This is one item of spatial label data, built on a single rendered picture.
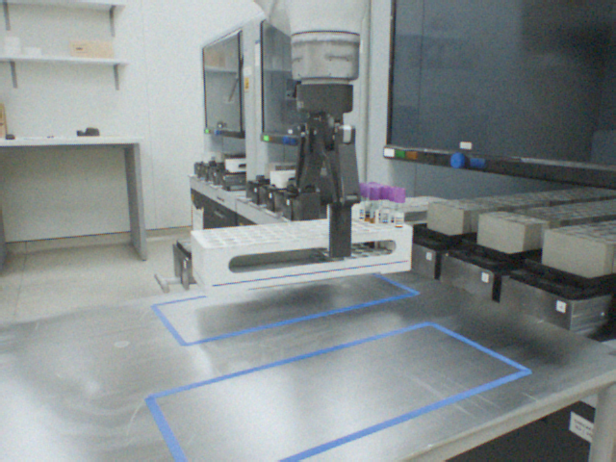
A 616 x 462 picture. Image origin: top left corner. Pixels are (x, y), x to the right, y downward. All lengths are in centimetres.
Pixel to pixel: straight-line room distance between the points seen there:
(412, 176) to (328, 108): 70
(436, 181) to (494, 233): 41
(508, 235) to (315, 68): 51
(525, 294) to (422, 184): 56
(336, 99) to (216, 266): 26
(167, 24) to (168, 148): 99
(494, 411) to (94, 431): 33
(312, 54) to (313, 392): 40
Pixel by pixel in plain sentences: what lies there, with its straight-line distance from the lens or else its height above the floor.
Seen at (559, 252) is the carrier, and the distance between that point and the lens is 94.
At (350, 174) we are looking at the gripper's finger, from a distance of 65.
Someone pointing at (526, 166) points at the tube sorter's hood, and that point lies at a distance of 96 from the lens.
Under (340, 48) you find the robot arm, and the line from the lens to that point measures 68.
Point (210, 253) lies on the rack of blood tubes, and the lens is 63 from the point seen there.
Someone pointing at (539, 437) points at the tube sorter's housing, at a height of 57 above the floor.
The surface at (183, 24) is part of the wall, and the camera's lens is 466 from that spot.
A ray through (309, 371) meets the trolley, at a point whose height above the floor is 82.
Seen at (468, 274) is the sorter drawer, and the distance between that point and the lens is 98.
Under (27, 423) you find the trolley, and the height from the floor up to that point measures 82.
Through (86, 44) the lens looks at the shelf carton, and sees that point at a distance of 427.
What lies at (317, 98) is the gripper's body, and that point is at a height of 109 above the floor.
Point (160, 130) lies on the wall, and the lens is 456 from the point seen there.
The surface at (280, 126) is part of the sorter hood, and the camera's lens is 189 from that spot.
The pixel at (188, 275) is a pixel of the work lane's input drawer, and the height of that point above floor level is 78.
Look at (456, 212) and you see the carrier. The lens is 110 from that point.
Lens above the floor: 107
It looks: 13 degrees down
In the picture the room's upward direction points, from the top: straight up
